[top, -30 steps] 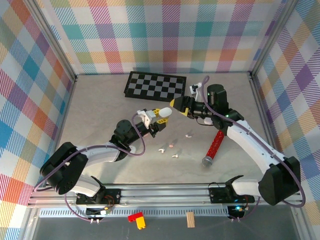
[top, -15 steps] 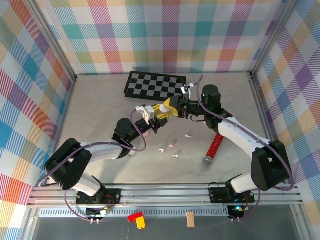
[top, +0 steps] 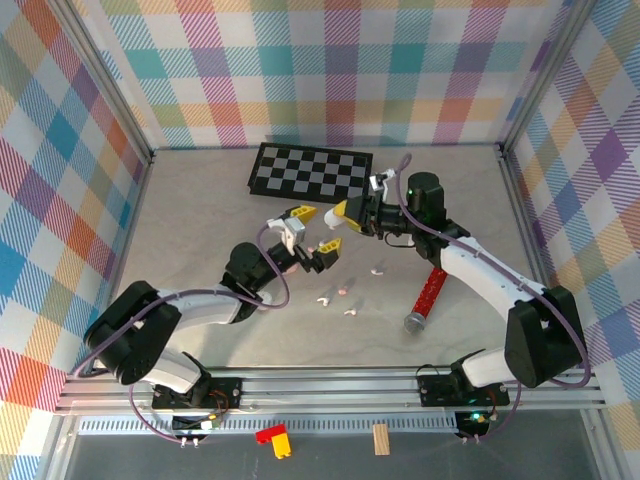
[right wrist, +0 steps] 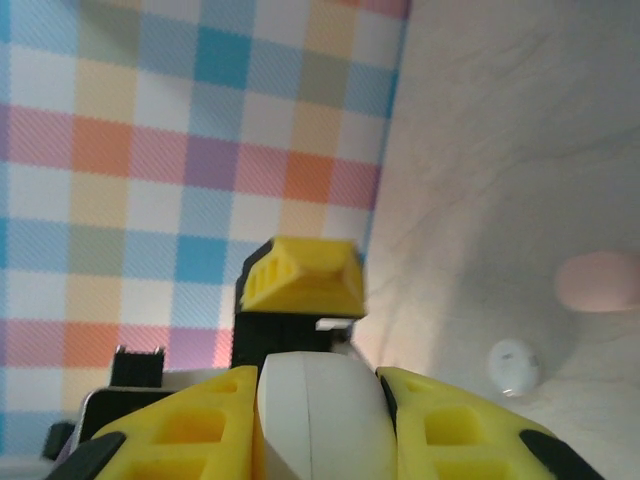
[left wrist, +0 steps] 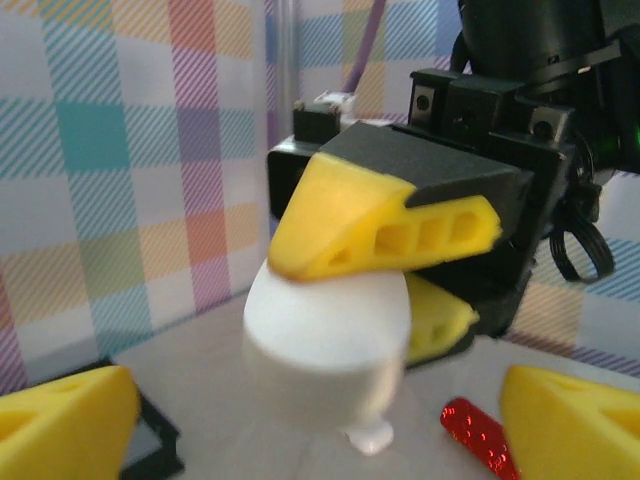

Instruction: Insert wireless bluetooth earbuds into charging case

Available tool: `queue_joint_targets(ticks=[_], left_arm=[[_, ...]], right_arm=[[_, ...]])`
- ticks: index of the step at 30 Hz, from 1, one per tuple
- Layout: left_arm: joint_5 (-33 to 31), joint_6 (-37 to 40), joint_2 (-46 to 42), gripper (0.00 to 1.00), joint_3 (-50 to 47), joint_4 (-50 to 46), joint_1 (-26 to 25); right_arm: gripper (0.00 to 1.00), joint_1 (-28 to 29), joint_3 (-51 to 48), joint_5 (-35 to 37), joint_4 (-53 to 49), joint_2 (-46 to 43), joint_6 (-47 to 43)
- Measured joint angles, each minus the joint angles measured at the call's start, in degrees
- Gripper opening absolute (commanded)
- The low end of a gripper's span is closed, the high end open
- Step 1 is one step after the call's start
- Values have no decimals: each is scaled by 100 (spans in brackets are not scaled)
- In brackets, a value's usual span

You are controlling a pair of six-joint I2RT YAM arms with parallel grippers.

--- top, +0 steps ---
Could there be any black grey checkerboard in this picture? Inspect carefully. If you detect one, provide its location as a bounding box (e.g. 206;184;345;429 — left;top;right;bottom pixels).
247;142;375;210

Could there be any red glitter microphone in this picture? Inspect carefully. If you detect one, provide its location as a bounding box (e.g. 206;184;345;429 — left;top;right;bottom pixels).
403;267;450;334

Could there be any black electronics board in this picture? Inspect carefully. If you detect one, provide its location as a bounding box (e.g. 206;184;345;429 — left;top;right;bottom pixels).
172;413;225;436
453;410;491;436

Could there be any red toy brick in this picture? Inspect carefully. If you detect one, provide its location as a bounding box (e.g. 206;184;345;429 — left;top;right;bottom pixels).
255;423;290;445

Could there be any aluminium side rail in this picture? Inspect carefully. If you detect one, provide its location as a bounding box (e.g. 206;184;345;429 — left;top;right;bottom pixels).
497;144;609;401

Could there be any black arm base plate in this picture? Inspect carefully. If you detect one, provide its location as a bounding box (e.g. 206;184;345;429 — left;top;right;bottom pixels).
417;364;511;407
152;377;244;411

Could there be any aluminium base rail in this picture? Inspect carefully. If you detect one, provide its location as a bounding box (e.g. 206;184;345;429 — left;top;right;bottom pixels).
54;367;601;416

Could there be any aluminium frame post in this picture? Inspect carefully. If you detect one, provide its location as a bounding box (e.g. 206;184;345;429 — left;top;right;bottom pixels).
47;0;156;166
499;0;599;154

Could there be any white slotted cable duct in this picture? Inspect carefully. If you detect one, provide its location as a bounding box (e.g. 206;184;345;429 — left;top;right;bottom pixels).
79;413;459;435

